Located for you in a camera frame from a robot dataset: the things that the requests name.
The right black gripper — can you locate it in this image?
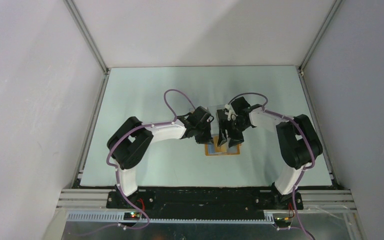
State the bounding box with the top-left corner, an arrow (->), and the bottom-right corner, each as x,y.
217,118 -> 250,148

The orange leather card holder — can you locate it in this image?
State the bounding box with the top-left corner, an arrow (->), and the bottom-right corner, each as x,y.
204,135 -> 241,156

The clear plastic card tray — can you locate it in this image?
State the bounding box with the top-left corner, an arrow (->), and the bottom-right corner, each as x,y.
188,105 -> 224,137

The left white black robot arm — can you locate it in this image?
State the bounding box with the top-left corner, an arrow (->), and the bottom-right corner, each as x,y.
106,106 -> 215,208

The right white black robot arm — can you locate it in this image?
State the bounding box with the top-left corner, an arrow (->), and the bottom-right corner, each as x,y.
216,96 -> 323,209

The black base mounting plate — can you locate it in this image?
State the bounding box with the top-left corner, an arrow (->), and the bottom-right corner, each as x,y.
106,186 -> 304,220

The left controller circuit board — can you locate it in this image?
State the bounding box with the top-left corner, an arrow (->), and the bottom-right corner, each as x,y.
123,211 -> 142,221

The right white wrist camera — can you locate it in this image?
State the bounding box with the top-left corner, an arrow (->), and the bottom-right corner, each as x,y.
224,104 -> 238,121

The left aluminium frame rail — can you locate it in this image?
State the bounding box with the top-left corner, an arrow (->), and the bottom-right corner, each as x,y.
63,0 -> 110,189

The aluminium frame rail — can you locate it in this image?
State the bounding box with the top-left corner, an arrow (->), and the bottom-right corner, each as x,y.
296,0 -> 344,190
63,0 -> 110,189

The grey slotted cable duct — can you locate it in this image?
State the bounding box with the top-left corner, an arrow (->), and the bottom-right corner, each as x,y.
66,211 -> 275,225

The right aluminium frame rail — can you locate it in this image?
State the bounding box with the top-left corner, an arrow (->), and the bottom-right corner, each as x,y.
296,0 -> 344,190

